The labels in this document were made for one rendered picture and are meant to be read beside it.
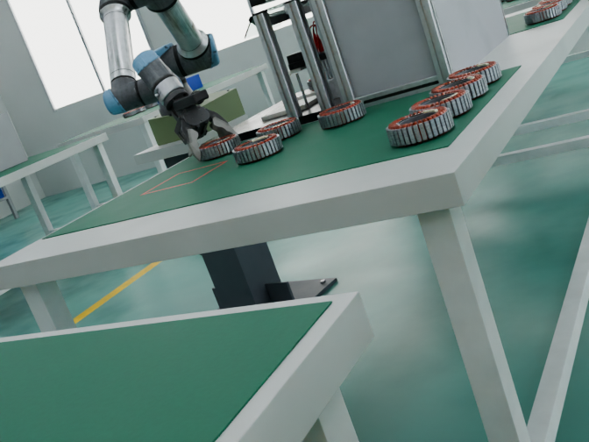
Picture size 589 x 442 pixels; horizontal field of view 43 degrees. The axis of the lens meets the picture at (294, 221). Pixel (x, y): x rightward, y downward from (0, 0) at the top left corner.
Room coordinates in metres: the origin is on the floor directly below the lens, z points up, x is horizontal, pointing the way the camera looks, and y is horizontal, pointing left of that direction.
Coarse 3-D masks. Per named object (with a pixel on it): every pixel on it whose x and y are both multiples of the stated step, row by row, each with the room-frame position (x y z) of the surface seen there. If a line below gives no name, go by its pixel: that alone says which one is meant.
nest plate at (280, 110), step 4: (312, 96) 2.21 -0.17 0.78; (300, 100) 2.24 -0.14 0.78; (308, 100) 2.16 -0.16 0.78; (312, 100) 2.13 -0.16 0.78; (316, 100) 2.15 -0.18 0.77; (300, 104) 2.12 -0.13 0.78; (304, 104) 2.08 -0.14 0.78; (280, 108) 2.21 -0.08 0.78; (284, 108) 2.18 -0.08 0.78; (304, 108) 2.08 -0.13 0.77; (272, 112) 2.18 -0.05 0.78; (276, 112) 2.13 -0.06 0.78; (280, 112) 2.12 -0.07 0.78; (284, 112) 2.12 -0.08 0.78; (264, 116) 2.16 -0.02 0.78; (268, 116) 2.15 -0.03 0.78; (272, 116) 2.14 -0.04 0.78; (276, 116) 2.13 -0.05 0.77; (264, 120) 2.16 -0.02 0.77
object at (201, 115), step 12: (168, 96) 1.99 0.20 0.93; (180, 96) 2.01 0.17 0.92; (168, 108) 2.02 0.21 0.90; (192, 108) 1.98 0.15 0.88; (204, 108) 1.99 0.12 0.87; (180, 120) 1.97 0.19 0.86; (192, 120) 1.95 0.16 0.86; (204, 120) 1.96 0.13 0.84; (180, 132) 2.00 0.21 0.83; (204, 132) 2.00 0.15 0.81
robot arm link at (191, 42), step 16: (144, 0) 2.38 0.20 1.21; (160, 0) 2.39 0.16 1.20; (176, 0) 2.44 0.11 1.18; (160, 16) 2.49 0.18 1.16; (176, 16) 2.50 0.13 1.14; (176, 32) 2.56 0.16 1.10; (192, 32) 2.60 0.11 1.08; (192, 48) 2.65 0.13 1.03; (208, 48) 2.68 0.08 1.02; (192, 64) 2.70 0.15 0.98; (208, 64) 2.71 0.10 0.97
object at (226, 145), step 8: (224, 136) 1.96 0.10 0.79; (232, 136) 1.90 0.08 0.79; (208, 144) 1.95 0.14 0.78; (216, 144) 1.88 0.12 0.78; (224, 144) 1.88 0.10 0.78; (232, 144) 1.88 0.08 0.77; (240, 144) 1.91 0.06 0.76; (208, 152) 1.88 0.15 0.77; (216, 152) 1.87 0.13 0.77; (224, 152) 1.87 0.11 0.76
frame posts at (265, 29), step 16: (256, 16) 1.96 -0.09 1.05; (304, 16) 1.92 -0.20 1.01; (272, 32) 1.97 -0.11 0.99; (304, 32) 1.90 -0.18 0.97; (272, 48) 1.95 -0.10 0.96; (304, 48) 1.91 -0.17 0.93; (272, 64) 1.96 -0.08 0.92; (320, 64) 1.92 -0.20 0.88; (288, 80) 1.97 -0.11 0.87; (320, 80) 1.90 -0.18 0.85; (288, 96) 1.95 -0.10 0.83; (320, 96) 1.91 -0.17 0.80; (288, 112) 1.96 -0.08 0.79
